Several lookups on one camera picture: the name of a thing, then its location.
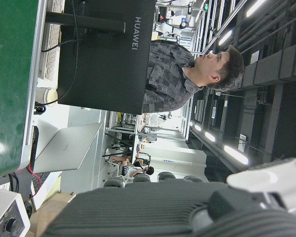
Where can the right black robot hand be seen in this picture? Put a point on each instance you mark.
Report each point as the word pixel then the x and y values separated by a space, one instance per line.
pixel 150 209

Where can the seated person in black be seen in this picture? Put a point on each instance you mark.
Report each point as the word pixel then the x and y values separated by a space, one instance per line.
pixel 138 170

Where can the white partition panel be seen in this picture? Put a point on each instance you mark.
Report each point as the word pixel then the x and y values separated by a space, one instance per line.
pixel 177 153

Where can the ceiling light strip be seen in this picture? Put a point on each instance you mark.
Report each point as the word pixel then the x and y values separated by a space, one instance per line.
pixel 255 7
pixel 209 136
pixel 224 37

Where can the tan wooden board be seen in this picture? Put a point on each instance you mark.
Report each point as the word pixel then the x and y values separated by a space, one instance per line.
pixel 51 212

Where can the silver laptop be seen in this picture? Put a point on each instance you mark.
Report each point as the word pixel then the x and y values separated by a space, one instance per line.
pixel 69 148

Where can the person in grey patterned shirt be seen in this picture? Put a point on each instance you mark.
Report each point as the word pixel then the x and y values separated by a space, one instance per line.
pixel 162 81

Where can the black Huawei monitor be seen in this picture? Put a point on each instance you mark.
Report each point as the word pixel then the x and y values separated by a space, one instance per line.
pixel 101 74

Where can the white conveyor control box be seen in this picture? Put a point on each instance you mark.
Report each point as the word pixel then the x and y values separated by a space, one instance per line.
pixel 5 205

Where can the white paper cup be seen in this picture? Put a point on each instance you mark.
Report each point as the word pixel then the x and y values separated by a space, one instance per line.
pixel 45 96

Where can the white keyboard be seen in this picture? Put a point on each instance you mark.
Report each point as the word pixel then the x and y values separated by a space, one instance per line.
pixel 50 56

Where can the black monitor stand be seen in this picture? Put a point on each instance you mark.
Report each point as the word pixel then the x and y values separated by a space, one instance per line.
pixel 88 23

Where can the green exit sign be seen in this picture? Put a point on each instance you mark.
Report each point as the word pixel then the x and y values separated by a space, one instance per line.
pixel 206 7

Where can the green conveyor belt aluminium frame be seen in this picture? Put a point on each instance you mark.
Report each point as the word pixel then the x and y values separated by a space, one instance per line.
pixel 10 74

